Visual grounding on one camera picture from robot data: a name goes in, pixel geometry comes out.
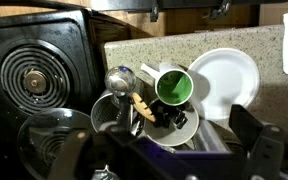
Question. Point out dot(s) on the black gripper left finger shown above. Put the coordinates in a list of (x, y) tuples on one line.
[(67, 156)]

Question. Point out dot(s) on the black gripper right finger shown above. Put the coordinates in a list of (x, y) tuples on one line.
[(260, 143)]

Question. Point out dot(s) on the white bowl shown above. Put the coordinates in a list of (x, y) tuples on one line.
[(174, 136)]

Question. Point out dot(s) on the wooden slotted spatula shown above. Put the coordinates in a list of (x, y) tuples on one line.
[(143, 107)]

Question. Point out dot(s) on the dark bowl contents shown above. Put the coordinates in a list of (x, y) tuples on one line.
[(167, 115)]

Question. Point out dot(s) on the perforated steel utensil holder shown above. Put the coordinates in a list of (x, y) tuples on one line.
[(104, 111)]

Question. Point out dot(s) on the white plate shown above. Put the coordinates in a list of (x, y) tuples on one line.
[(227, 80)]

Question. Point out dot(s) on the coil stove burner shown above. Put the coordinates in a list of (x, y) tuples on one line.
[(34, 81)]

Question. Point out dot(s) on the steel ladle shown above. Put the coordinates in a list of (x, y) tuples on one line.
[(120, 80)]

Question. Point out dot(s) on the white mug green inside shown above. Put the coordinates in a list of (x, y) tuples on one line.
[(174, 87)]

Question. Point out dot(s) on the black electric stove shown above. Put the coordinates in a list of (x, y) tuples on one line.
[(4, 36)]

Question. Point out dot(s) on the black metal frame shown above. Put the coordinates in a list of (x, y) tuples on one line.
[(184, 4)]

